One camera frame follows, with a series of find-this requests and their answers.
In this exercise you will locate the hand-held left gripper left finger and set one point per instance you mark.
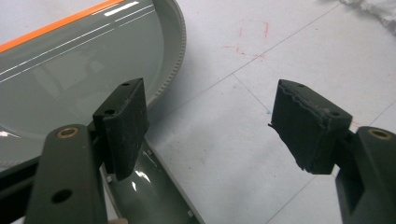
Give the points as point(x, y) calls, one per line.
point(124, 130)

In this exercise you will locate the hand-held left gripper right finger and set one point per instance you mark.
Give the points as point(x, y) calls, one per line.
point(306, 130)

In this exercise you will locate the grey dustpan with orange edge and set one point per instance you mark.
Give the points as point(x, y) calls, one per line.
point(77, 71)

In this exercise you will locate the pile of white paper scraps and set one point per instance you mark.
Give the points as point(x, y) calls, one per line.
point(378, 11)

